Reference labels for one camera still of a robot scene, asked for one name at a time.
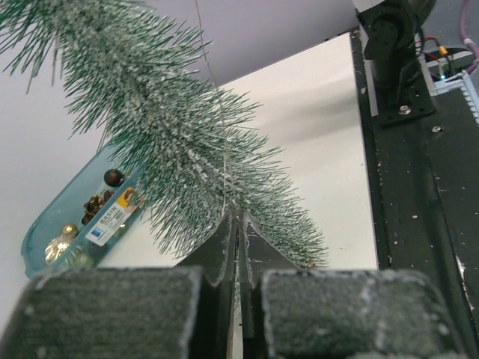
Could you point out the small gold glitter bauble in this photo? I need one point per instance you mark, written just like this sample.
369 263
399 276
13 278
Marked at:
70 230

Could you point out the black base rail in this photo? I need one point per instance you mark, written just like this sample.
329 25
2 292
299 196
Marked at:
423 178

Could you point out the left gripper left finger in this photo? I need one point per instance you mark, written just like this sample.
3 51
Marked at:
185 311

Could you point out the small frosted pine cone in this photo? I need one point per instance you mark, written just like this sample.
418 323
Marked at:
92 207

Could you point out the gold bauble under bin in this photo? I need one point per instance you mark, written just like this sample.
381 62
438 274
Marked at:
82 260

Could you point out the teal plastic bin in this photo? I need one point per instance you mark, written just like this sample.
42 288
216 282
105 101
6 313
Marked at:
102 233

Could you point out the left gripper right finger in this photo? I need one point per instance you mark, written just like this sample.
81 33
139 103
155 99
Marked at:
288 312

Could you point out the small frosted christmas tree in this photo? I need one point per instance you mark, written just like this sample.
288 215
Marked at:
130 70

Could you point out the brown bauble near label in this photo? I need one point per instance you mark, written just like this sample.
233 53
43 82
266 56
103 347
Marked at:
113 178

